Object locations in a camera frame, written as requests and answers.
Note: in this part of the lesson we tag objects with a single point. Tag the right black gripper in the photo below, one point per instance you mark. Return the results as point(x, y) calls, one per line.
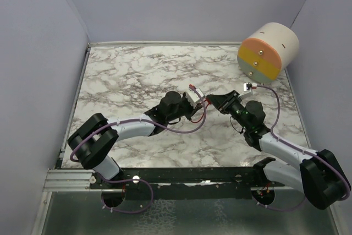
point(223, 102)

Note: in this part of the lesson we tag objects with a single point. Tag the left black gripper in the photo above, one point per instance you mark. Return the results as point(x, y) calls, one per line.
point(192, 110)

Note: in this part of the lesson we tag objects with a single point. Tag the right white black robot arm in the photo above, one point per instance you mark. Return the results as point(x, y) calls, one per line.
point(317, 174)

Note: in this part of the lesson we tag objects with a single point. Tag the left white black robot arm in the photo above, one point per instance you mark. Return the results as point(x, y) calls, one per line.
point(91, 143)

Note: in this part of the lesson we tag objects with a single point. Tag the cylinder with striped face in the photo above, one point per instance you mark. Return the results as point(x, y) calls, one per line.
point(267, 52)

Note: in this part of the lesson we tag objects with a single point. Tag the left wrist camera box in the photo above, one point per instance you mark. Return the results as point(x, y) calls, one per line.
point(195, 96)

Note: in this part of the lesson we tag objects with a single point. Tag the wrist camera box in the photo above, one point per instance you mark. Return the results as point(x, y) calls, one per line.
point(248, 90)
point(195, 96)

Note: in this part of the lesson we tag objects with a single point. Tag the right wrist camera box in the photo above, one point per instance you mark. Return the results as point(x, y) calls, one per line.
point(248, 90)

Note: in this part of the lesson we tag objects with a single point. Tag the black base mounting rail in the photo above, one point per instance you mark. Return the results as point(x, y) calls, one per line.
point(201, 182)

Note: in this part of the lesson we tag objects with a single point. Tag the aluminium frame extrusion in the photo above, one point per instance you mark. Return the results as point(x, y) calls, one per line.
point(67, 180)

